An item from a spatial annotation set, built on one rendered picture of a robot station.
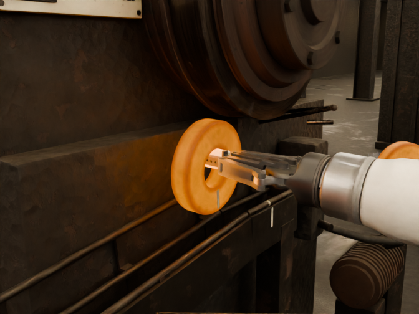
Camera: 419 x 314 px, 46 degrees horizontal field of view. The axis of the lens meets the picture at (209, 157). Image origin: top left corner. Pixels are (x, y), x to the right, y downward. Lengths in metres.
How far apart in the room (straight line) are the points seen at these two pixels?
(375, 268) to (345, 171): 0.60
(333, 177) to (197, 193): 0.22
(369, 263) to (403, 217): 0.61
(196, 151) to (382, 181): 0.27
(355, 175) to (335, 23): 0.41
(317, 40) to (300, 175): 0.33
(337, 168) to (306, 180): 0.05
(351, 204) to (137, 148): 0.35
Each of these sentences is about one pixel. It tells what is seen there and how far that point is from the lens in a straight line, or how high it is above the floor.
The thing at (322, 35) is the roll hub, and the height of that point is 1.04.
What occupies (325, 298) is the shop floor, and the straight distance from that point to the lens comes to 2.15.
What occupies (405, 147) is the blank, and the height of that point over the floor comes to 0.77.
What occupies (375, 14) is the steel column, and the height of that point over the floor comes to 1.56.
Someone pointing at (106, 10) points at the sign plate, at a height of 1.07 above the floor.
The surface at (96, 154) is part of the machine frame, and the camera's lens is 0.74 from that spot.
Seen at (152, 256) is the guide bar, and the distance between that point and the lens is 0.82.
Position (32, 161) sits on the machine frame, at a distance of 0.67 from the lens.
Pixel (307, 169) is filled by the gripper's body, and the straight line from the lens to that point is 0.67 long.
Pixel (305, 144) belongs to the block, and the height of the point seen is 0.80.
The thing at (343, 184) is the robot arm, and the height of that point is 0.85.
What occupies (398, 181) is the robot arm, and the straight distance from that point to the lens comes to 0.62.
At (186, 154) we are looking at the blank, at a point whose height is 0.86.
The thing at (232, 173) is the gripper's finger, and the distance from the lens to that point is 0.71.
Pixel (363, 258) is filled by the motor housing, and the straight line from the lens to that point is 1.22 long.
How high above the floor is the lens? 1.02
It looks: 13 degrees down
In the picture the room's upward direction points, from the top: straight up
